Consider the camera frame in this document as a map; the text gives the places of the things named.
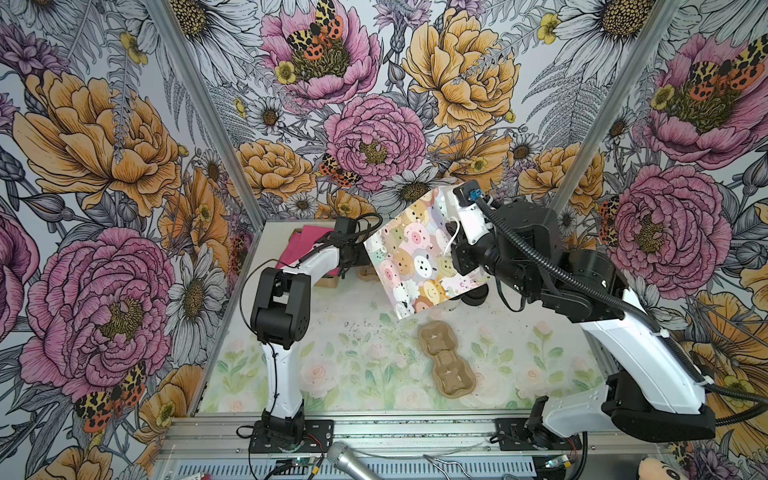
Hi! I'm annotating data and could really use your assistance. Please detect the stack of black lids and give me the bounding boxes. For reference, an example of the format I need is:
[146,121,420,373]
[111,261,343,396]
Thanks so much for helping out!
[460,284,490,307]

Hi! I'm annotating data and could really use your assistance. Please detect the stack of pulp cup carriers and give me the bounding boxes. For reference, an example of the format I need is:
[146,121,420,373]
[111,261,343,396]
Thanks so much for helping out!
[357,265,379,282]

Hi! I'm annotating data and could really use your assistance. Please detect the silver microphone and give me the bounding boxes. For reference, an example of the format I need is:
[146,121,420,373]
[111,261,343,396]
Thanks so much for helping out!
[327,441,381,480]

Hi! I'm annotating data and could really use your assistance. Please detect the pink plush toy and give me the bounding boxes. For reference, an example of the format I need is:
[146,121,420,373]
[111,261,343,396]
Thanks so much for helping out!
[637,457,688,480]

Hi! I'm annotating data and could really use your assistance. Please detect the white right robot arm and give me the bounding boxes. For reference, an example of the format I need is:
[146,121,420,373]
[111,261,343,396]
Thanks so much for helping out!
[444,181,767,449]

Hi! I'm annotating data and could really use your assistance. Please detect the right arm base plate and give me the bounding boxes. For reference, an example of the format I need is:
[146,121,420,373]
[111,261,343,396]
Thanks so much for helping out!
[489,417,582,451]

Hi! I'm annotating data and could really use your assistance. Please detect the pulp cup carrier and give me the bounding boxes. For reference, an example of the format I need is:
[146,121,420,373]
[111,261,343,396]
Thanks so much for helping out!
[418,321,476,399]

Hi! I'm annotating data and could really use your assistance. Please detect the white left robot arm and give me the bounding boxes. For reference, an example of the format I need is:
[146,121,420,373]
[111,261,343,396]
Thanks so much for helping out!
[242,213,383,453]

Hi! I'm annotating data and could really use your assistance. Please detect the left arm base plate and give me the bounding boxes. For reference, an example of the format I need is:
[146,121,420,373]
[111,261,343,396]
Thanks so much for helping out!
[247,419,335,454]

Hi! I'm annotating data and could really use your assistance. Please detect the cartoon animal gift bag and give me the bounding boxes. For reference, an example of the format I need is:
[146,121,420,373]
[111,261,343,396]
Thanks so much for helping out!
[364,187,490,319]

